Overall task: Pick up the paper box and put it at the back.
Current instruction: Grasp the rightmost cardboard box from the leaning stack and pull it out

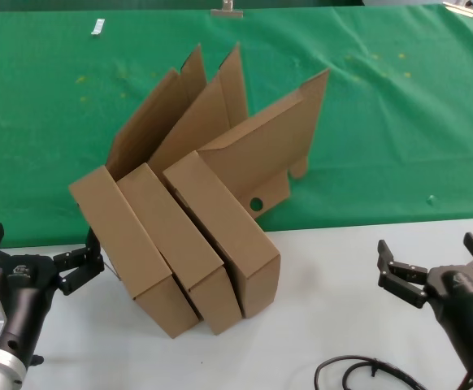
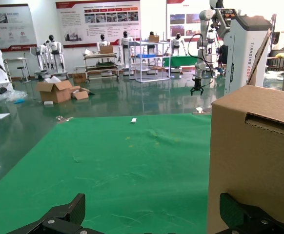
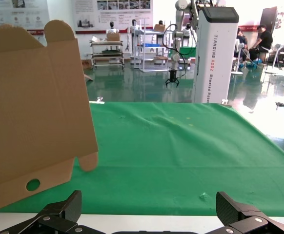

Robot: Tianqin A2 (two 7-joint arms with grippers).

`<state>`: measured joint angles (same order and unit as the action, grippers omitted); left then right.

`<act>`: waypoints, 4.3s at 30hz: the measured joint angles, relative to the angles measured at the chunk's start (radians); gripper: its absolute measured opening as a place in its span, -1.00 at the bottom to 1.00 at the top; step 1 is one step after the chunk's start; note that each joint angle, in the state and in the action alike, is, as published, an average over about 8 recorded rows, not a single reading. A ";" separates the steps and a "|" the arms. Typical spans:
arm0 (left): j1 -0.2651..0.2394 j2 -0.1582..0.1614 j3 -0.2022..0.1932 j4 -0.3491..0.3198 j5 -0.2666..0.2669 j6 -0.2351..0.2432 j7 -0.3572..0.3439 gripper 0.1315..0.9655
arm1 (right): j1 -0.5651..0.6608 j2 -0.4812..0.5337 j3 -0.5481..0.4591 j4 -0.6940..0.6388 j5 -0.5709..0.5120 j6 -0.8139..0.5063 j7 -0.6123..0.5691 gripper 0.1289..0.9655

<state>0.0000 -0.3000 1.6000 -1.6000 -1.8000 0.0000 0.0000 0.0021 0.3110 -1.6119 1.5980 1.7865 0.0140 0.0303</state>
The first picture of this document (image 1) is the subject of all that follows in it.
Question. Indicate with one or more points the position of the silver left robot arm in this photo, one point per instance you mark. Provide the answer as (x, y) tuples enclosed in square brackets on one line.
[(1, 373)]

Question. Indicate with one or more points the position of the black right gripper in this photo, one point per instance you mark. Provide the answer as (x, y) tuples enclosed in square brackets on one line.
[(464, 308)]

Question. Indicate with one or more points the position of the brown cardboard box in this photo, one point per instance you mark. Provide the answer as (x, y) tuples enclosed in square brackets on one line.
[(167, 227), (228, 227), (114, 227)]

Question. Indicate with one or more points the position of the green table cloth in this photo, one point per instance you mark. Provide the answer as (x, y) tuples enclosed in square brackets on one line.
[(383, 142)]

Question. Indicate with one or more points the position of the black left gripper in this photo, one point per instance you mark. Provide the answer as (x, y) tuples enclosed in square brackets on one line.
[(25, 292)]

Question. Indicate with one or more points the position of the small white strip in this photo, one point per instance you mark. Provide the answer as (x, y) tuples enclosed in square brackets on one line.
[(97, 27)]

